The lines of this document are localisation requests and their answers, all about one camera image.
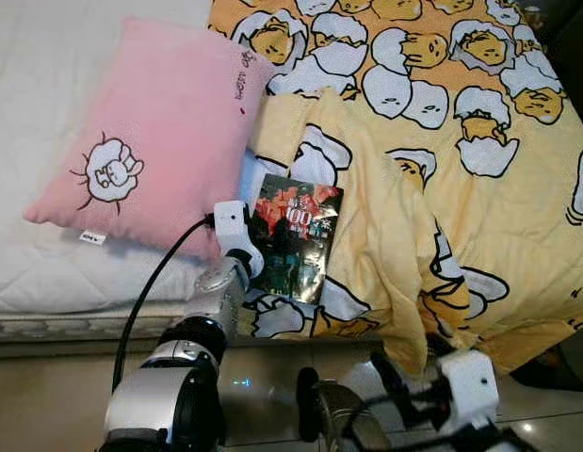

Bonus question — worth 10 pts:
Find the pink cartoon pillow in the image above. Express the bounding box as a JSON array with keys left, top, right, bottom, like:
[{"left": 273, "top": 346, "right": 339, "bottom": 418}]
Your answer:
[{"left": 23, "top": 14, "right": 279, "bottom": 262}]

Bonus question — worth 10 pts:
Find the white quilted mattress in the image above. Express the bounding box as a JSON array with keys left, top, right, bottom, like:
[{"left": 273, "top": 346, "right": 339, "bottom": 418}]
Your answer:
[{"left": 0, "top": 0, "right": 273, "bottom": 343}]

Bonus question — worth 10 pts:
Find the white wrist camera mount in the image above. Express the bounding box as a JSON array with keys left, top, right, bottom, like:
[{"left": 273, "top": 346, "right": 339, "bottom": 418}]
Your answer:
[
  {"left": 213, "top": 200, "right": 260, "bottom": 256},
  {"left": 441, "top": 349, "right": 500, "bottom": 435}
]

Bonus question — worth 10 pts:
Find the dark red-green cover book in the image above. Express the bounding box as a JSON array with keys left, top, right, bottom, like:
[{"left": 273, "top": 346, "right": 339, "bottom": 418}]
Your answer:
[{"left": 246, "top": 173, "right": 345, "bottom": 305}]

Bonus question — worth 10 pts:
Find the yellow cartoon egg blanket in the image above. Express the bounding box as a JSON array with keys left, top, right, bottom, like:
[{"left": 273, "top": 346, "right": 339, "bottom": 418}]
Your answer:
[{"left": 208, "top": 0, "right": 583, "bottom": 379}]

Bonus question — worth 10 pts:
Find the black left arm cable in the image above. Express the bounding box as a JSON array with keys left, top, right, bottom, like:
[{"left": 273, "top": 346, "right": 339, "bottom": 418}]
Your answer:
[{"left": 111, "top": 214, "right": 219, "bottom": 393}]

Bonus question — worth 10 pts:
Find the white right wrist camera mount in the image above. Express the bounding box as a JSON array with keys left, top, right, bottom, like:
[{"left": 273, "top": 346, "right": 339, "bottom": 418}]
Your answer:
[{"left": 441, "top": 349, "right": 500, "bottom": 435}]

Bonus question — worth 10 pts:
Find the black mesh wastebasket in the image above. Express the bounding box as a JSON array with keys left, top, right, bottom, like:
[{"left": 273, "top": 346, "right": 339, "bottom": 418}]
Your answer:
[{"left": 510, "top": 325, "right": 583, "bottom": 393}]

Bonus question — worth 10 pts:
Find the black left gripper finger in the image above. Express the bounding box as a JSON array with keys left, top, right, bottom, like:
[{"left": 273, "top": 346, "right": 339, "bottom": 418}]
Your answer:
[{"left": 267, "top": 224, "right": 302, "bottom": 281}]

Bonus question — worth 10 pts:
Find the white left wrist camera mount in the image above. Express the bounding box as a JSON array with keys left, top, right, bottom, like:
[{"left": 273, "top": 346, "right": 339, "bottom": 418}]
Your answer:
[{"left": 213, "top": 200, "right": 260, "bottom": 256}]

